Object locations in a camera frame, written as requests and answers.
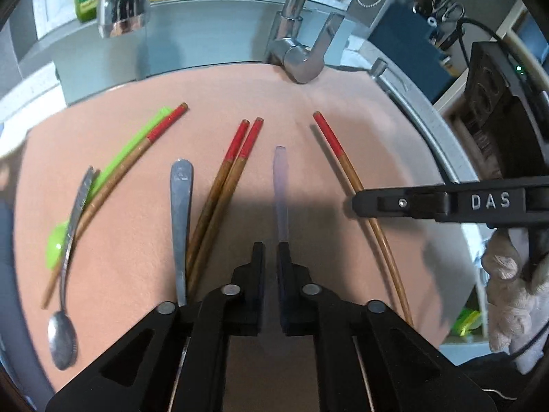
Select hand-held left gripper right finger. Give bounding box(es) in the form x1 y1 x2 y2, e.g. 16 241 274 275
277 241 498 412

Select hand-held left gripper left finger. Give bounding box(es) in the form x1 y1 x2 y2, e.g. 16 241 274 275
45 241 267 412

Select green plastic spoon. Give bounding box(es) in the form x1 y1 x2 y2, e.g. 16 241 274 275
45 107 172 270

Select clear plastic spoon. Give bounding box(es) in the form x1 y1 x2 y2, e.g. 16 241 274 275
273 146 290 243

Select slim metal spoon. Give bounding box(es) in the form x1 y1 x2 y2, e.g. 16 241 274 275
47 166 96 370

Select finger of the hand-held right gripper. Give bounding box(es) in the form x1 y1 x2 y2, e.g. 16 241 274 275
351 184 450 223

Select person's right hand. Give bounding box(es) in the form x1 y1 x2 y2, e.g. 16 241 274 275
480 227 549 374

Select black cable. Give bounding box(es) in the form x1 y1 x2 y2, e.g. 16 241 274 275
457 16 549 99

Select peach table mat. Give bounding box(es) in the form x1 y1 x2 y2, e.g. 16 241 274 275
13 62 466 412

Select black-handled scissors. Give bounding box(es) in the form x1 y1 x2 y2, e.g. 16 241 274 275
431 0 466 22

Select flexible faucet sprayer extension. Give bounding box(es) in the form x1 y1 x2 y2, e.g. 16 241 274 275
96 0 152 39

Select yellow green plastic item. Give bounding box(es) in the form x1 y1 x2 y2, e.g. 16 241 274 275
452 309 481 338

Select wide-handled metal spoon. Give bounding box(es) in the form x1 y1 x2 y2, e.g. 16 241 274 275
170 159 195 307

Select dark blue knife block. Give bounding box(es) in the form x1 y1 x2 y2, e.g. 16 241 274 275
371 6 466 104

